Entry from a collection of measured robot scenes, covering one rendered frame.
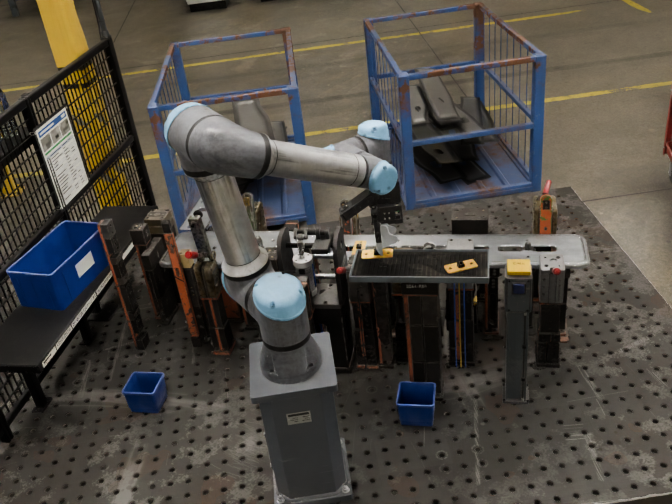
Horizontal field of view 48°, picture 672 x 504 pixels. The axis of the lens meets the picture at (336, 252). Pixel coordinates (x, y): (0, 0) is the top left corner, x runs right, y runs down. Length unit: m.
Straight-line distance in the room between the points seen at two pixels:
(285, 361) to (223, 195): 0.41
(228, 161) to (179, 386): 1.15
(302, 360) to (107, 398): 0.94
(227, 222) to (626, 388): 1.29
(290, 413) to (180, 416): 0.63
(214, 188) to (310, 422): 0.62
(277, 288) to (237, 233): 0.15
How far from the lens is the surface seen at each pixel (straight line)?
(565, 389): 2.36
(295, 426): 1.88
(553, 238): 2.47
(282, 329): 1.73
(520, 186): 4.52
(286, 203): 4.56
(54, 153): 2.71
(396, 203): 1.96
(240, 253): 1.76
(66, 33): 2.95
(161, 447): 2.33
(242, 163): 1.52
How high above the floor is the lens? 2.29
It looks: 32 degrees down
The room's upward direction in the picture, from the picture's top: 7 degrees counter-clockwise
